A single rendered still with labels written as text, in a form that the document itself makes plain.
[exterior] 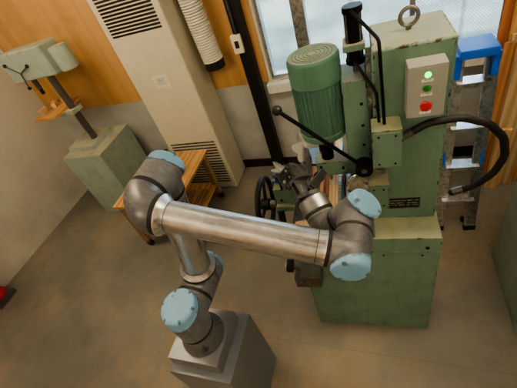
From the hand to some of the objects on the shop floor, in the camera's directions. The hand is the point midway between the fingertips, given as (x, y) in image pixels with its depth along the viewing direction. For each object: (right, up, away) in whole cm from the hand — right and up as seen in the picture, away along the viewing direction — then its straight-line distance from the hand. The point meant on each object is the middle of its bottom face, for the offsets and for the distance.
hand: (286, 147), depth 108 cm
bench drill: (-139, -16, +238) cm, 276 cm away
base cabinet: (+60, -75, +93) cm, 134 cm away
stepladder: (+123, -30, +116) cm, 171 cm away
